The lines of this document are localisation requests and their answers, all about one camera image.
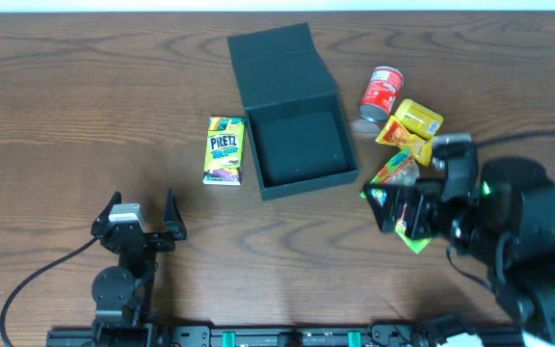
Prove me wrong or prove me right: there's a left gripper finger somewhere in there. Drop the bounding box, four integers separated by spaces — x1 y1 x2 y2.
163 188 187 240
93 191 121 225

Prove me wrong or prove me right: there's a green Haribo gummy bag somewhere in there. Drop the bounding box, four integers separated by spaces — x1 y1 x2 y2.
360 149 431 254

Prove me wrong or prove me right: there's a yellow snack can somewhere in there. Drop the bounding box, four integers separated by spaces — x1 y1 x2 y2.
394 98 443 140

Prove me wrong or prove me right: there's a red Pringles can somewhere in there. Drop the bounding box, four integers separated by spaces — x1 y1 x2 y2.
359 66 404 122

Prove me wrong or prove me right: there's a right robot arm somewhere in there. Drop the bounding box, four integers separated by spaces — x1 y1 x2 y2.
362 156 555 345

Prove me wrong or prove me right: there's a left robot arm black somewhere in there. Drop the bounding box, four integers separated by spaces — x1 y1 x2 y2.
90 191 187 347

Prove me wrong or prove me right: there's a yellow orange snack packet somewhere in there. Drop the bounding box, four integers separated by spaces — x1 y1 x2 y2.
376 116 437 166

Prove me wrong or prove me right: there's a Pretz snack box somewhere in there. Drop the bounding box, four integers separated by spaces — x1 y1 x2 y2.
202 117 245 186

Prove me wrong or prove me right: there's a black open gift box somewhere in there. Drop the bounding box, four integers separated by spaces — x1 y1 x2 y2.
227 23 359 200

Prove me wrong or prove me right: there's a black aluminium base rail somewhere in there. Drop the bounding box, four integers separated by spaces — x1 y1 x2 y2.
45 317 525 347

